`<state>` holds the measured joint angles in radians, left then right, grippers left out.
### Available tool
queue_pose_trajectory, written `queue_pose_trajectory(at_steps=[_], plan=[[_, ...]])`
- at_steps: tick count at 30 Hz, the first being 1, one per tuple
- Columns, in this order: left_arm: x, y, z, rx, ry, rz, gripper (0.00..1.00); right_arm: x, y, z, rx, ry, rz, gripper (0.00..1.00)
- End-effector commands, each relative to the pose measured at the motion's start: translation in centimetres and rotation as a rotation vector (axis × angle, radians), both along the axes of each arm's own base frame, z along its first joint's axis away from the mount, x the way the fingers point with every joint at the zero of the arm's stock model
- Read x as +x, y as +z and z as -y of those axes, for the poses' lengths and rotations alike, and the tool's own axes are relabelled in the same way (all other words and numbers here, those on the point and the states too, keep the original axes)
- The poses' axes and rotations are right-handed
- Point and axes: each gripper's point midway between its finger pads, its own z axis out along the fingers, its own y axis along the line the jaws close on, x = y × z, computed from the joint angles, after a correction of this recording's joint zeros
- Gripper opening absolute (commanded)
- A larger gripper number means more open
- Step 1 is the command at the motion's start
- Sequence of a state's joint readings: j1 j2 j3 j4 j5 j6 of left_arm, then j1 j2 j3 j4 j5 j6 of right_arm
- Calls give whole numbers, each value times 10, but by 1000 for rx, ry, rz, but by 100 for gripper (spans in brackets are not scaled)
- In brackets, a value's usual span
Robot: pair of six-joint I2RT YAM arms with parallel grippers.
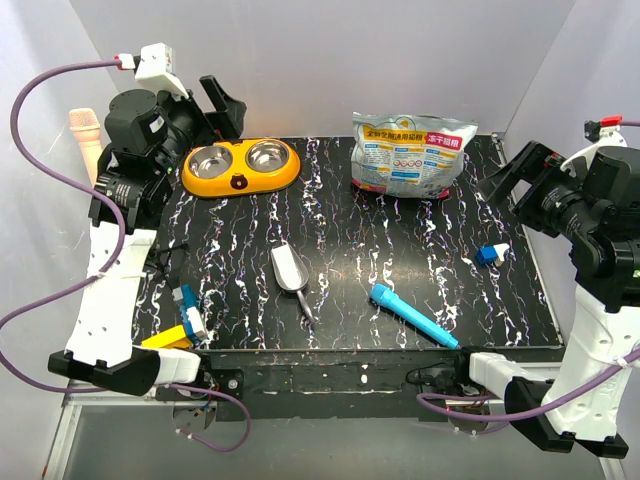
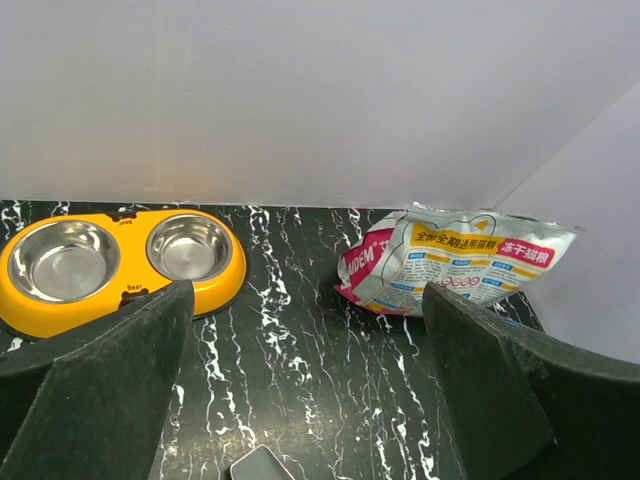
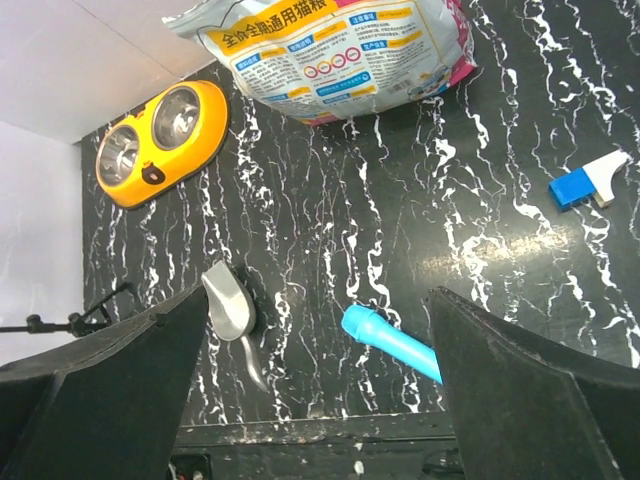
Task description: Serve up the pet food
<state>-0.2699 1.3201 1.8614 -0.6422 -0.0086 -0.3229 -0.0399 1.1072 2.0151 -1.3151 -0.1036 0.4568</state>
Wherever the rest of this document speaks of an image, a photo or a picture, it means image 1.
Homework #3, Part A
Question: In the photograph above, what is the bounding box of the pet food bag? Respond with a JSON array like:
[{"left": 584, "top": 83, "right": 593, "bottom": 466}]
[{"left": 351, "top": 112, "right": 478, "bottom": 199}]

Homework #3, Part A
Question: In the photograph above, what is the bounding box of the blue white toy brick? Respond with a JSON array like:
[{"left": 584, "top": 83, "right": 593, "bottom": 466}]
[{"left": 172, "top": 285, "right": 207, "bottom": 345}]

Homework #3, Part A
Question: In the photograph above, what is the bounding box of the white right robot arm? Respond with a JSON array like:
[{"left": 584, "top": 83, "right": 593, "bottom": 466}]
[{"left": 452, "top": 141, "right": 639, "bottom": 459}]

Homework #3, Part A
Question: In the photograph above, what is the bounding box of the blue toy microphone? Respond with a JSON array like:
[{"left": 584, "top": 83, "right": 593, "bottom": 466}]
[{"left": 370, "top": 284, "right": 459, "bottom": 350}]

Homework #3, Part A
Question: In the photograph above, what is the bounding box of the metal food scoop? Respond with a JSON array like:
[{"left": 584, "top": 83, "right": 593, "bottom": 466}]
[{"left": 270, "top": 244, "right": 314, "bottom": 325}]

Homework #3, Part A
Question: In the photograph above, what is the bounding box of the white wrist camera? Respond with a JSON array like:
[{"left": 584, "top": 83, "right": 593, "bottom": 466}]
[
  {"left": 560, "top": 115, "right": 639, "bottom": 180},
  {"left": 115, "top": 43, "right": 190, "bottom": 99}
]

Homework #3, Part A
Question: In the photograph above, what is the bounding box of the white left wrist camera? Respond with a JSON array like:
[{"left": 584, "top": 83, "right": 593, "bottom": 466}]
[{"left": 115, "top": 43, "right": 190, "bottom": 99}]

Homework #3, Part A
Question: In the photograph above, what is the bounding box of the yellow toy brick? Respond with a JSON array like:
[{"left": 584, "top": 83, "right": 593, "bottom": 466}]
[{"left": 141, "top": 325, "right": 193, "bottom": 349}]

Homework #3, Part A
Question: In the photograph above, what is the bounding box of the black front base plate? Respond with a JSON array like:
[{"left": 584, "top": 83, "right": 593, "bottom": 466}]
[{"left": 197, "top": 349, "right": 459, "bottom": 421}]

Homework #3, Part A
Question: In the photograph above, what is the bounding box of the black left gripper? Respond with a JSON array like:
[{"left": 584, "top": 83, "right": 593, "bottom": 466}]
[{"left": 156, "top": 75, "right": 247, "bottom": 177}]

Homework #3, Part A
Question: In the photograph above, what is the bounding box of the aluminium front rail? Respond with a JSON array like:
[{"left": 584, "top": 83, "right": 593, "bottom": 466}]
[{"left": 41, "top": 388, "right": 171, "bottom": 479}]

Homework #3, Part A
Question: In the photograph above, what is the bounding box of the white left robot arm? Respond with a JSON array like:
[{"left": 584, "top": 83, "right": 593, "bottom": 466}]
[{"left": 48, "top": 75, "right": 246, "bottom": 400}]

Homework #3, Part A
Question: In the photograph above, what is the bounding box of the pink toy microphone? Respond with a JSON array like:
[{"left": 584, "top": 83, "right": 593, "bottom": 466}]
[{"left": 69, "top": 108, "right": 103, "bottom": 186}]

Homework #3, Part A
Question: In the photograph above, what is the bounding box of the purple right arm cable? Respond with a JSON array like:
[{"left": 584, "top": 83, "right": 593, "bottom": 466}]
[{"left": 416, "top": 347, "right": 640, "bottom": 435}]

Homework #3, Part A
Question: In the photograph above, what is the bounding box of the blue white toy block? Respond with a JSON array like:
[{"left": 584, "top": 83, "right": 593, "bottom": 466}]
[{"left": 476, "top": 243, "right": 510, "bottom": 267}]

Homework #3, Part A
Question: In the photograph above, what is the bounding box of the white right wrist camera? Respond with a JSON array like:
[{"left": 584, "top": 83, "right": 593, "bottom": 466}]
[{"left": 560, "top": 115, "right": 639, "bottom": 180}]

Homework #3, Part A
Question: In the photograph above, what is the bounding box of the orange double pet bowl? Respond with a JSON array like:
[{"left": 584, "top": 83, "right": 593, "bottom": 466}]
[{"left": 181, "top": 138, "right": 301, "bottom": 198}]

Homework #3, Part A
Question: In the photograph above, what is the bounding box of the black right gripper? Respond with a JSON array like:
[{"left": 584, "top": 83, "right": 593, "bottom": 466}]
[{"left": 474, "top": 138, "right": 598, "bottom": 239}]

